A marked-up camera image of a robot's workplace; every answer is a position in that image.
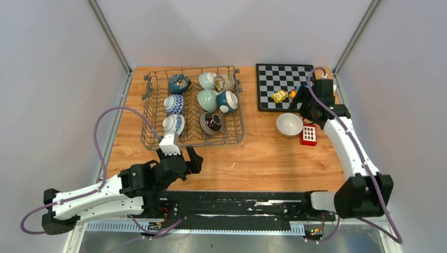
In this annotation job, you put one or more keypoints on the blue floral white bowl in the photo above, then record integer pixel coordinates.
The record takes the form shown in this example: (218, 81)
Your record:
(174, 124)

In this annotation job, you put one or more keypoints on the dark blue white bowl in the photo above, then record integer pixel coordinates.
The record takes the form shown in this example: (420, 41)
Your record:
(227, 102)

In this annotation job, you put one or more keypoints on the yellow toy block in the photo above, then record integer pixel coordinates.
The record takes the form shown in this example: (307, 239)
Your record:
(279, 96)

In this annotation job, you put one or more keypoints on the red white toy block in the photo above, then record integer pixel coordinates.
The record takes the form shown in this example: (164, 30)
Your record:
(308, 135)

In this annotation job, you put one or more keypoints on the grey wire dish rack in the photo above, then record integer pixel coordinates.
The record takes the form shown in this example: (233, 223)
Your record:
(232, 130)

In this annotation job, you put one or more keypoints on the cream beige bowl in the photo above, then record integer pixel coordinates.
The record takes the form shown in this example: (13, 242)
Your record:
(289, 124)

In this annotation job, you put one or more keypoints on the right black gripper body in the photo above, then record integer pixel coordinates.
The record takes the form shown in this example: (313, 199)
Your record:
(303, 94)

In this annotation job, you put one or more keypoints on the blue zigzag pattern bowl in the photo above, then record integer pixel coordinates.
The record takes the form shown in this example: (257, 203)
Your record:
(174, 104)

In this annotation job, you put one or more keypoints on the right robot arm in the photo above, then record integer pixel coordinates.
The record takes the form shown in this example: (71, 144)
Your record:
(366, 191)

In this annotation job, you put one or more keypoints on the orange blue toy car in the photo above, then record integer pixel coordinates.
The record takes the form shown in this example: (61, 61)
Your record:
(292, 94)

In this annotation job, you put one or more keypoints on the pale green bowl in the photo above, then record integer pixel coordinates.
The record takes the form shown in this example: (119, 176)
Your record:
(208, 100)
(207, 80)

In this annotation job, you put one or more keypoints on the pale green bowl rear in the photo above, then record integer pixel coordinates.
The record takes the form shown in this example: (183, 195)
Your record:
(207, 80)

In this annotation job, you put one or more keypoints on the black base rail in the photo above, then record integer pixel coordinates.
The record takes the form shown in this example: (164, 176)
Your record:
(235, 210)

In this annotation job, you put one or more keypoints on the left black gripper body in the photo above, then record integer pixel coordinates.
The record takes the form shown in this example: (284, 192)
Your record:
(193, 165)

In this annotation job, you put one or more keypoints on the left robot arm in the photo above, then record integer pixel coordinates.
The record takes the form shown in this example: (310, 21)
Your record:
(134, 191)

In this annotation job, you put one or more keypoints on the dark teal glazed bowl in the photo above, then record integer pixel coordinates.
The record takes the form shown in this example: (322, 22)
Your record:
(178, 84)

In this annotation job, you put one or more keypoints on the pale green bowl middle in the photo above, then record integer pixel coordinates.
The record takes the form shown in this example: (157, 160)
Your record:
(208, 100)

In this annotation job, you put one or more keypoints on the black striped bowl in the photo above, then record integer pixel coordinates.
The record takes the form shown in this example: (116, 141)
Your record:
(210, 123)

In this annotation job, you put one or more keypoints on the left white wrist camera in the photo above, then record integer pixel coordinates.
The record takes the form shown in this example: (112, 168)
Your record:
(168, 144)

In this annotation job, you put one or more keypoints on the black white checkerboard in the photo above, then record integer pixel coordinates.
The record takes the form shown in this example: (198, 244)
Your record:
(272, 78)

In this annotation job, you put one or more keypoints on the beige speckled bowl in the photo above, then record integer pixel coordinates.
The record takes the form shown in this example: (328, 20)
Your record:
(224, 82)

